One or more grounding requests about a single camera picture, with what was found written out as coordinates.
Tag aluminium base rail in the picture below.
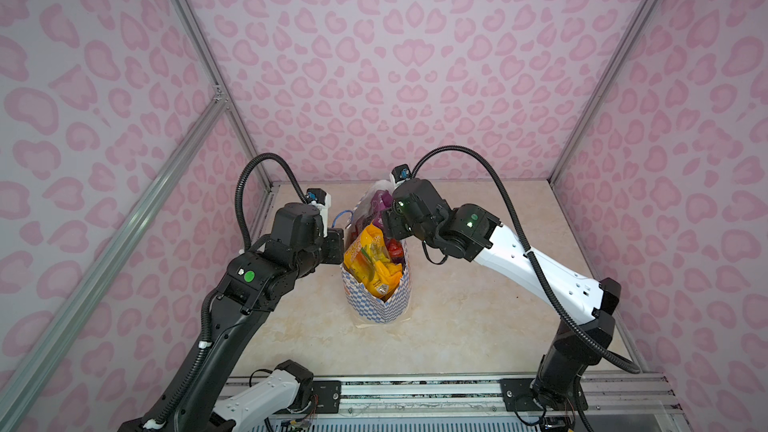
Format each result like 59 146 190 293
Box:
215 371 691 432

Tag purple snack bag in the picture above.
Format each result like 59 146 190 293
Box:
352 189 393 236

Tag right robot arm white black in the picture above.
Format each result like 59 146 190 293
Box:
383 179 620 409

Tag black corrugated cable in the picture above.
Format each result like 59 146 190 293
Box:
410 145 642 375
140 152 308 432

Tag black corrugated cable right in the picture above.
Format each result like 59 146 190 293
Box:
410 145 642 375

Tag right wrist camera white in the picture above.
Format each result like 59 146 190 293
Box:
390 164 412 188

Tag yellow snack bag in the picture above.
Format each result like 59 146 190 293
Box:
343 225 403 301

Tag aluminium diagonal frame bar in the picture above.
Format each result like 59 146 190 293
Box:
1 97 228 431

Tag red fruit snack bag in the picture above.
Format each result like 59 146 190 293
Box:
386 239 406 265

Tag blue checkered paper bag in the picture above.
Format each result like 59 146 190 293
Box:
331 179 413 325

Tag aluminium frame post right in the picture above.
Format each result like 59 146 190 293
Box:
548 0 663 187

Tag black corrugated cable left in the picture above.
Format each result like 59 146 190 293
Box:
140 152 308 432

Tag aluminium frame rail left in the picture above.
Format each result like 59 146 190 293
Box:
170 0 258 158

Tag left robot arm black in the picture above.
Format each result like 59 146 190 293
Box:
119 200 343 431

